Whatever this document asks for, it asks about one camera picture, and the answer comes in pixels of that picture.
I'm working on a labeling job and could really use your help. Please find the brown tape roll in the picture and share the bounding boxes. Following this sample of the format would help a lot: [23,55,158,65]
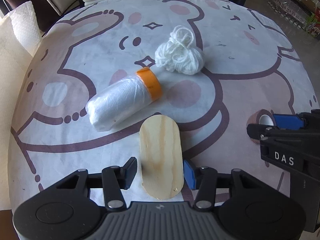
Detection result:
[248,108,278,146]

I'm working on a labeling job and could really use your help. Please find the oval wooden board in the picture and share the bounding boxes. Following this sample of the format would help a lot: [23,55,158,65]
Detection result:
[139,114,184,200]

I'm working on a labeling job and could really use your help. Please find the cartoon bear printed bedsheet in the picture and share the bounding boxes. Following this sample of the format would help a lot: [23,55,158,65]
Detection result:
[8,0,318,209]

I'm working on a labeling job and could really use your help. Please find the white bag roll orange cap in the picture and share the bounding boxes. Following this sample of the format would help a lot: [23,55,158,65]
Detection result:
[86,67,162,132]

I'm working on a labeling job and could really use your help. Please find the green red cardboard box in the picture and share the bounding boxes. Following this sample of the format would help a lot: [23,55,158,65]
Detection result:
[305,7,320,40]

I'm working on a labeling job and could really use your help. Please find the pack of water bottles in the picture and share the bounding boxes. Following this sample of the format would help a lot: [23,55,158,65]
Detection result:
[268,0,315,30]

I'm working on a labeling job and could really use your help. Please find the white yarn ball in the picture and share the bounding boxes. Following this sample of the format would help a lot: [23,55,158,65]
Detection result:
[155,25,204,75]

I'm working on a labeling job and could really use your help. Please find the white paper towel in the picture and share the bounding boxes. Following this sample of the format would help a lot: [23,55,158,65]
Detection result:
[1,1,42,210]

